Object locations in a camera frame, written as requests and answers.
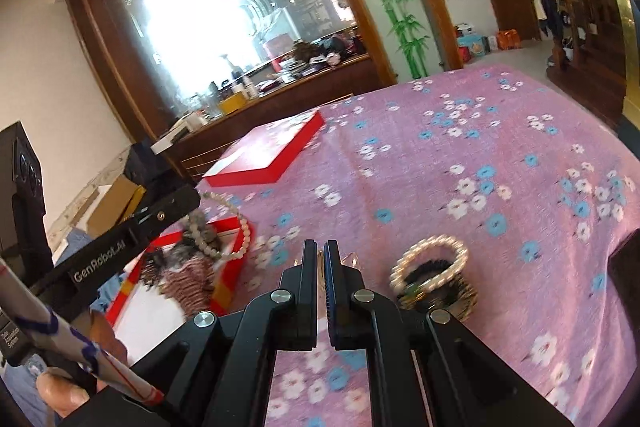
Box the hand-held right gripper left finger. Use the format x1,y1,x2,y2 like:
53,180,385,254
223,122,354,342
65,239,322,427

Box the black beaded bracelet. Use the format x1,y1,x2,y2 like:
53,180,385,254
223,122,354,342
399,257,479,323

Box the blue white carton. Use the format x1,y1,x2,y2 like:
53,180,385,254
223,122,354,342
457,33,491,60

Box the brown fuzzy pile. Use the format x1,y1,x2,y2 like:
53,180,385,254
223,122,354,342
290,39,323,64

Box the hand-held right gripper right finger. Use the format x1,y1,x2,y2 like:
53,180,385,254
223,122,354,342
324,239,572,427

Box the yellow box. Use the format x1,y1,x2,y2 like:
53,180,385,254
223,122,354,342
219,93,248,115

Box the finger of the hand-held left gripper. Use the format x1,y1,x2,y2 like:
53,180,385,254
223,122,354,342
120,142,202,238

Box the hanging clothes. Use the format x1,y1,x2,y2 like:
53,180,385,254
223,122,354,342
531,0,568,40

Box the red box lid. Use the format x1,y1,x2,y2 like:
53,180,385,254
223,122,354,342
202,111,326,188

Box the cardboard box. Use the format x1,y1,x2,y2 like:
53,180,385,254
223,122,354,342
86,174,147,240

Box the red jewelry box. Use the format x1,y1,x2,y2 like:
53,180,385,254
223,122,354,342
102,216,256,344

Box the person's left hand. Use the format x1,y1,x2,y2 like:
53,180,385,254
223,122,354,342
35,311,129,420

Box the wooden sideboard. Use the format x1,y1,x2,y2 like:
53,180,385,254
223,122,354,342
160,52,381,182

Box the golden pillar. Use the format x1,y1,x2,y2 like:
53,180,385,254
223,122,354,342
597,0,640,118

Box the orange bag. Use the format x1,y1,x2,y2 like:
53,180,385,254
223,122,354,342
496,29,522,52

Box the white pearl bracelet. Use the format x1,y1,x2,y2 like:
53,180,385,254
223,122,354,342
389,234,470,304

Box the white blue-striped tube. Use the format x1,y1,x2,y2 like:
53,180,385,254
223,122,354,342
0,256,165,407

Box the beige bead necklace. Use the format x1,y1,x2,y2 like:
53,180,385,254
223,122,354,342
187,191,254,264

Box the wooden staircase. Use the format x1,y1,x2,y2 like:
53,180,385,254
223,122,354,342
532,0,628,118

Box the purple floral tablecloth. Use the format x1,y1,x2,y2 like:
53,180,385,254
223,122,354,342
195,61,640,427

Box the wood-framed etched glass partition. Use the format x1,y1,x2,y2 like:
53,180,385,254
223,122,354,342
59,0,456,142

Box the flat white box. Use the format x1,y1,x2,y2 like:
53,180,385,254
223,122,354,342
150,114,208,155

